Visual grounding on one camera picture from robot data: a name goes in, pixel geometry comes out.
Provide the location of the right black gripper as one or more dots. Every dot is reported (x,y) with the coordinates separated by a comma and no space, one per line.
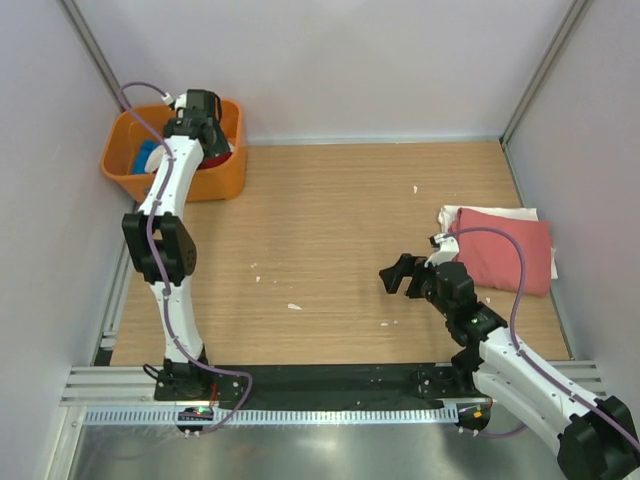
(407,265)

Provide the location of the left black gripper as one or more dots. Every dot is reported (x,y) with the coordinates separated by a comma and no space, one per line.
(221,145)

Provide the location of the dark red t shirt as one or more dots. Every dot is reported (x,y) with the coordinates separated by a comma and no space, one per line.
(214,162)

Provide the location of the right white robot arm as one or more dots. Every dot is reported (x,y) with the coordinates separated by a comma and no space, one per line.
(591,438)

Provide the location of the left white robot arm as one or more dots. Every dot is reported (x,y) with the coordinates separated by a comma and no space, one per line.
(162,250)

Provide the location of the blue t shirt in bin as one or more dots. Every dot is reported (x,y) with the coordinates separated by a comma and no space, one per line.
(146,148)

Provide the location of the white t shirt in bin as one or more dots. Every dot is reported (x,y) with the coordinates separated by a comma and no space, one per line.
(154,159)

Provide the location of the orange plastic bin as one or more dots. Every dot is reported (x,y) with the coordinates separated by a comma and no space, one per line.
(222,183)

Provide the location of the folded white t shirt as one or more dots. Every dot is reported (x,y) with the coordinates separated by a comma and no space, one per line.
(500,212)

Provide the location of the folded pink t shirt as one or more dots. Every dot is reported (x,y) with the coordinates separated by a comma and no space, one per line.
(505,250)

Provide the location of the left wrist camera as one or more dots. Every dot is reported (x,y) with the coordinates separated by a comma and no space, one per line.
(175,102)

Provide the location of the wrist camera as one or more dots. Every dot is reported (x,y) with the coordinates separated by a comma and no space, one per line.
(445,247)
(175,102)

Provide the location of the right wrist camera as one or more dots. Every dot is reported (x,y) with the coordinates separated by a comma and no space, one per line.
(445,247)

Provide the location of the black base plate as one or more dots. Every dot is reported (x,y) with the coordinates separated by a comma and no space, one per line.
(327,387)

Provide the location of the slotted cable duct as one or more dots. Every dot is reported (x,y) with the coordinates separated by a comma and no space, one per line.
(196,416)

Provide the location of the left aluminium frame post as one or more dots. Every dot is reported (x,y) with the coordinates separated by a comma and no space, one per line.
(83,31)

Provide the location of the aluminium frame post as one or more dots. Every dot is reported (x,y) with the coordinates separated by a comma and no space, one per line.
(558,43)
(83,31)

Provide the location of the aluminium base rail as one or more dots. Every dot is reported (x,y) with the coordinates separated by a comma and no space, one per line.
(107,386)

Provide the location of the right aluminium frame post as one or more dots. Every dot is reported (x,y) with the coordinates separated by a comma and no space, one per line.
(558,43)

